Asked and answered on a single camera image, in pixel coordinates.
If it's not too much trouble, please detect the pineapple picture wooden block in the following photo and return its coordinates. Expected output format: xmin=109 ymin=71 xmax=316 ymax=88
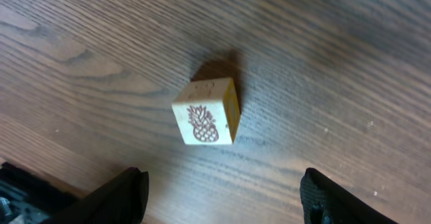
xmin=172 ymin=77 xmax=240 ymax=145

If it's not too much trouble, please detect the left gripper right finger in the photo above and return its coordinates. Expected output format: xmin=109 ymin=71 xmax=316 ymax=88
xmin=300 ymin=167 xmax=396 ymax=224

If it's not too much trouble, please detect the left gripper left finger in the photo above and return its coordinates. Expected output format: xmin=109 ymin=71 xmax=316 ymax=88
xmin=42 ymin=167 xmax=150 ymax=224

